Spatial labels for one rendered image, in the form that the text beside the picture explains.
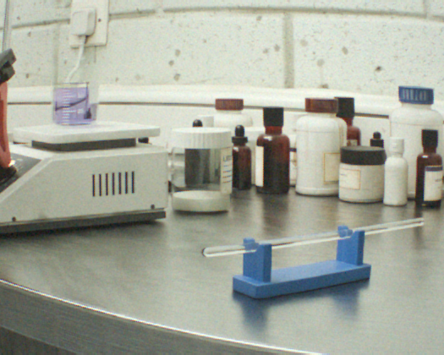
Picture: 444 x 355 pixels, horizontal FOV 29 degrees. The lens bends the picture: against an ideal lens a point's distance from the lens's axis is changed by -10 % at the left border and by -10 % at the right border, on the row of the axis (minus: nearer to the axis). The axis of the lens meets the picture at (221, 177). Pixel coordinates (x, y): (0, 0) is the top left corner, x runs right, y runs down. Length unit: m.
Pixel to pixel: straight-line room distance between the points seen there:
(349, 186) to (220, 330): 0.49
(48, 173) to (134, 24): 0.63
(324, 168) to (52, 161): 0.35
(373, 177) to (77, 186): 0.34
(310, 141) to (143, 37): 0.44
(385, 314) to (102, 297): 0.18
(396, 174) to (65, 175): 0.36
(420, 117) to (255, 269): 0.46
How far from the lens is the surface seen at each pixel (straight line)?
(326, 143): 1.02
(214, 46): 1.31
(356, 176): 0.98
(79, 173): 0.81
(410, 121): 1.01
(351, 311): 0.56
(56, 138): 0.81
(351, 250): 0.64
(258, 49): 1.27
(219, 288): 0.62
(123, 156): 0.83
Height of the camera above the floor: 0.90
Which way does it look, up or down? 7 degrees down
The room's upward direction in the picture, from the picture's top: straight up
